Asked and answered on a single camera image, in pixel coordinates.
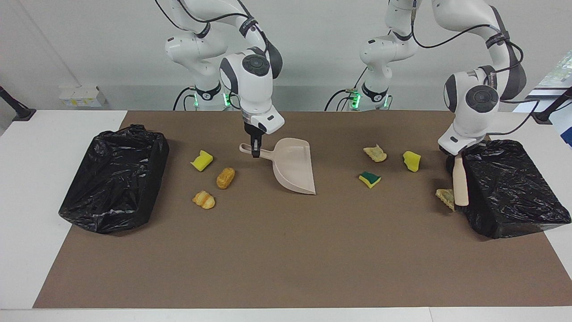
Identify open black bag-lined trash bin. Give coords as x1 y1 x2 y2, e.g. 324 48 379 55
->
58 124 170 234

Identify window with dark frame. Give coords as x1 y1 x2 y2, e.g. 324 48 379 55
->
538 49 572 90

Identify white box yellow labels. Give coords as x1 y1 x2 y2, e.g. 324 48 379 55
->
59 85 108 108

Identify green and yellow sponge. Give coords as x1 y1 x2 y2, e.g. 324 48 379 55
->
358 171 382 189

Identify black stand foot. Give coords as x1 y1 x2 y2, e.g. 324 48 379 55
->
530 87 572 125
0 86 37 122

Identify yellow sponge piece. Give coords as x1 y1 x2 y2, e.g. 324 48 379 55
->
190 150 214 172
403 151 422 173

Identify beige hand brush black bristles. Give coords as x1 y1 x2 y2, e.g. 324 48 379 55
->
452 154 470 207

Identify blue board edge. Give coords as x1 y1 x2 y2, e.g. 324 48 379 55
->
549 102 572 148

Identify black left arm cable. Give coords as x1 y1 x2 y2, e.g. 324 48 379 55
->
409 0 542 136

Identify brown table mat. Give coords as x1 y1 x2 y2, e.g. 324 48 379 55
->
33 110 572 309

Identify small golden croissant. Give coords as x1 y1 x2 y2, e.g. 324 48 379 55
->
192 191 216 210

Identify black base cable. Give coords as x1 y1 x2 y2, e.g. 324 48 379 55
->
173 87 197 111
324 89 358 111

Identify black right base cable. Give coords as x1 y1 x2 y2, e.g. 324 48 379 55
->
173 87 197 111

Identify black left base cable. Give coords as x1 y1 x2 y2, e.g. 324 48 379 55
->
324 89 358 111

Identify brown bread roll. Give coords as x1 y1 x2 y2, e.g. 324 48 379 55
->
216 167 236 190

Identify black bag-covered trash bin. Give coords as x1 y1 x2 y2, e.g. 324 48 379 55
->
446 140 572 240

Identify beige plastic dustpan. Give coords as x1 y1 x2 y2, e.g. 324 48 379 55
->
239 138 316 195

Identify beige bread chunk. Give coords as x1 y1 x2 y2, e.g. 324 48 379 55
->
436 188 455 212
363 144 388 163

